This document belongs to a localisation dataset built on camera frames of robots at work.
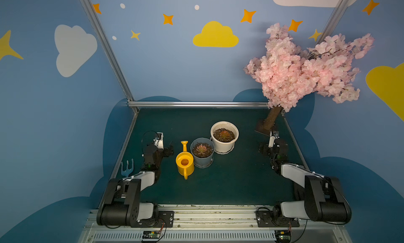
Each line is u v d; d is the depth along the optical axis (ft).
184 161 2.72
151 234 2.35
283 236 2.36
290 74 2.38
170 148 2.75
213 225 2.41
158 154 2.53
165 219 2.47
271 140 2.72
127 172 2.90
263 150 2.81
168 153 2.65
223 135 3.07
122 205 1.41
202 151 2.90
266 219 2.44
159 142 2.53
